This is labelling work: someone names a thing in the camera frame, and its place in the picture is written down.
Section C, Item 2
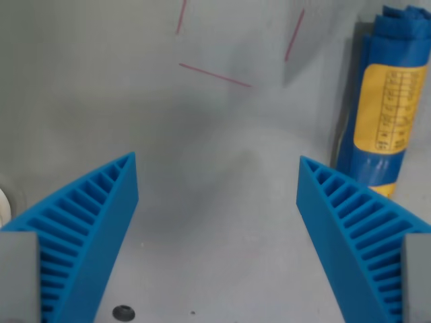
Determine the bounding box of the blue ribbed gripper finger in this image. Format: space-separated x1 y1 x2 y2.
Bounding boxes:
0 151 139 323
296 155 431 323

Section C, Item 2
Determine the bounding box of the blue bag roll yellow label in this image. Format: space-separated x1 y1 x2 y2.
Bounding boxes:
335 4 431 200

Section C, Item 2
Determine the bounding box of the white tape roll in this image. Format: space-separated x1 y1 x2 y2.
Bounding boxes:
0 187 13 230

